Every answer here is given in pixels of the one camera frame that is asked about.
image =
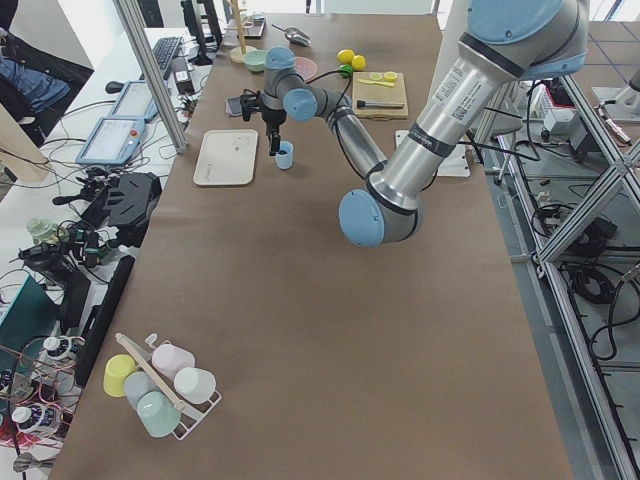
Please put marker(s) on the yellow cup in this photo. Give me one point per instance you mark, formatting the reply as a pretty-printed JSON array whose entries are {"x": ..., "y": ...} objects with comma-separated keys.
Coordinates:
[{"x": 117, "y": 369}]

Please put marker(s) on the grey cup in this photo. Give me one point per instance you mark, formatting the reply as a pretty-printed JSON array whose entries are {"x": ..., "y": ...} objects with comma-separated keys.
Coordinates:
[{"x": 137, "y": 385}]

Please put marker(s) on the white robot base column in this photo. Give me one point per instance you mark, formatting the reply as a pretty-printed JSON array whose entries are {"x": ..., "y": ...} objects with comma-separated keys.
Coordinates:
[{"x": 435, "y": 134}]

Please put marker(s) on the light blue plastic cup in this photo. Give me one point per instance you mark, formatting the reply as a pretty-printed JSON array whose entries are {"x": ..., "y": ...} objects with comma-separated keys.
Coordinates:
[{"x": 285, "y": 162}]

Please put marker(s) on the wooden cup stand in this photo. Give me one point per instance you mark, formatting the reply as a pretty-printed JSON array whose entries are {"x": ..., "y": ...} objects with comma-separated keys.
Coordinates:
[{"x": 238, "y": 53}]

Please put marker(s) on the green lime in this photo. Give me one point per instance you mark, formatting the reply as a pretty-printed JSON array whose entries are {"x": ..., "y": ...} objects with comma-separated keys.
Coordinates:
[{"x": 346, "y": 70}]

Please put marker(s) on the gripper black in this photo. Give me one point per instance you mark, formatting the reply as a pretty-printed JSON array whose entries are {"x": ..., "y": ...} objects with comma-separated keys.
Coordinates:
[{"x": 273, "y": 118}]

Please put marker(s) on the pink bowl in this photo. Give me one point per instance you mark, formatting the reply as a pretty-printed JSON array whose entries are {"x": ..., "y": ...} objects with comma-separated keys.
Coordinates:
[{"x": 305, "y": 67}]

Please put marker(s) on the aluminium frame post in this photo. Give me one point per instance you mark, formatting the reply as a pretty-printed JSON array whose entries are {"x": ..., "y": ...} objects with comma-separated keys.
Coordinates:
[{"x": 133, "y": 24}]

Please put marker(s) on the white cup rack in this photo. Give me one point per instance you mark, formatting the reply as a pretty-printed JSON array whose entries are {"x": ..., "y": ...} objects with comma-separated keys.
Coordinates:
[{"x": 191, "y": 416}]

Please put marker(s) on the mint green bowl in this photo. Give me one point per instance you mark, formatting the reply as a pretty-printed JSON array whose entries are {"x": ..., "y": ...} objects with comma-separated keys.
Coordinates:
[{"x": 255, "y": 60}]

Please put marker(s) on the mint cup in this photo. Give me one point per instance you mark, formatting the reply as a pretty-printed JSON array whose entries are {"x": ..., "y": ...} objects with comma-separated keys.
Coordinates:
[{"x": 157, "y": 414}]

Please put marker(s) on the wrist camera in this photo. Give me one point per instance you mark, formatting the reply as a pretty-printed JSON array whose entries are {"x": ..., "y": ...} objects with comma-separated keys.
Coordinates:
[{"x": 255, "y": 97}]

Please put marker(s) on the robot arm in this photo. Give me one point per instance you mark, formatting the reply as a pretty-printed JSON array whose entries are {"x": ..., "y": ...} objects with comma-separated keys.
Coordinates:
[{"x": 503, "y": 41}]

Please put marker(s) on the teach pendant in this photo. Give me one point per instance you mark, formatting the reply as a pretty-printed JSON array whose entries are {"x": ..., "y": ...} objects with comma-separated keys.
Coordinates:
[
  {"x": 135, "y": 99},
  {"x": 113, "y": 141}
]

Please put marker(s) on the black monitor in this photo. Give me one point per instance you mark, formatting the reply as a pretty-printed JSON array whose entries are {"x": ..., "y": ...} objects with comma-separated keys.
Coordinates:
[{"x": 201, "y": 19}]

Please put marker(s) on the metal ice scoop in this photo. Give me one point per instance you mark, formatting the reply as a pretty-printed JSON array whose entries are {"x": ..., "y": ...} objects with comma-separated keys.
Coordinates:
[{"x": 294, "y": 35}]

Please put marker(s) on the pink cup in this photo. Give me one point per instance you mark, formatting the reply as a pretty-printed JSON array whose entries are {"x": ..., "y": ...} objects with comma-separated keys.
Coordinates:
[{"x": 168, "y": 359}]

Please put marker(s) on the yellow plastic knife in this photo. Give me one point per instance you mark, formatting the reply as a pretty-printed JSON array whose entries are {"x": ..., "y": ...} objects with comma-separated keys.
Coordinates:
[{"x": 377, "y": 82}]

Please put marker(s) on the black keyboard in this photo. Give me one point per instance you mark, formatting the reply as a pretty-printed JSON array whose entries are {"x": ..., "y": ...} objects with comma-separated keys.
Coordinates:
[{"x": 165, "y": 50}]

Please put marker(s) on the metal muddler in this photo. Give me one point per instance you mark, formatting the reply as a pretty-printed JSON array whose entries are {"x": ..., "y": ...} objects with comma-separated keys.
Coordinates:
[{"x": 372, "y": 104}]

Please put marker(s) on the wooden cutting board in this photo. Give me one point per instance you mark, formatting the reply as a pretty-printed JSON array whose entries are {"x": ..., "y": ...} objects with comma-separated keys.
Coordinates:
[{"x": 379, "y": 93}]

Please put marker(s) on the grey folded cloth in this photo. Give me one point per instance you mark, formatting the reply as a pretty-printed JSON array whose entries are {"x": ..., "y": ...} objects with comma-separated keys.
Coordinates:
[{"x": 239, "y": 106}]

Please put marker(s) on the yellow lemon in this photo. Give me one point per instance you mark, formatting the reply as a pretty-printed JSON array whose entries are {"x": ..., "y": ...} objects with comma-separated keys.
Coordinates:
[
  {"x": 345, "y": 56},
  {"x": 358, "y": 63}
]

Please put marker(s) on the cream plastic tray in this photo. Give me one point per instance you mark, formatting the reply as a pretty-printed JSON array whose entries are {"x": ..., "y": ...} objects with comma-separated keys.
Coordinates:
[{"x": 226, "y": 158}]

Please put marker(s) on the white cup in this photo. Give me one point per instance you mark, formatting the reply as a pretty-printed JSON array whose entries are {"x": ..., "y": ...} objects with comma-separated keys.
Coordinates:
[{"x": 194, "y": 384}]

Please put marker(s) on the person in dark jacket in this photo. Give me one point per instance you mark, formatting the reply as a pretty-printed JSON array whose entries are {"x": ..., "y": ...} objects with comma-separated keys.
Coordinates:
[{"x": 36, "y": 87}]

